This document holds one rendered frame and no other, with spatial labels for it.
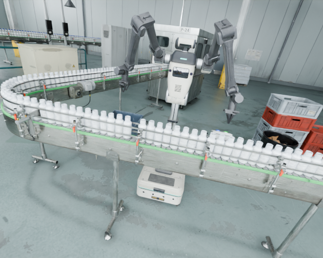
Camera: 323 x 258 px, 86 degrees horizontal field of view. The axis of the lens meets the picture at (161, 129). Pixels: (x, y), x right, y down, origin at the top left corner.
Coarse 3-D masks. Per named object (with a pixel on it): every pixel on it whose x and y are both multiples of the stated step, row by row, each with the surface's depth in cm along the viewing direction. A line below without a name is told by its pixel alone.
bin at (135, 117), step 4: (112, 112) 177; (116, 112) 184; (120, 112) 183; (124, 112) 182; (128, 112) 182; (116, 116) 186; (124, 116) 184; (132, 116) 183; (136, 116) 182; (140, 116) 181; (132, 120) 185; (136, 120) 184; (132, 124) 187; (136, 124) 160; (132, 128) 154; (132, 132) 155; (96, 156) 149
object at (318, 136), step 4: (312, 128) 316; (316, 128) 315; (320, 128) 314; (312, 132) 282; (316, 132) 280; (320, 132) 317; (308, 136) 290; (312, 136) 283; (316, 136) 282; (320, 136) 282; (304, 140) 296; (308, 140) 288; (312, 140) 286; (316, 140) 286; (320, 140) 285; (316, 144) 288; (320, 144) 287
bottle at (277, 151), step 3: (276, 147) 110; (279, 147) 109; (273, 150) 111; (276, 150) 110; (279, 150) 109; (273, 153) 111; (276, 153) 110; (279, 153) 110; (270, 159) 113; (273, 159) 112; (276, 159) 111; (270, 162) 113; (273, 162) 112; (267, 165) 115; (270, 168) 115
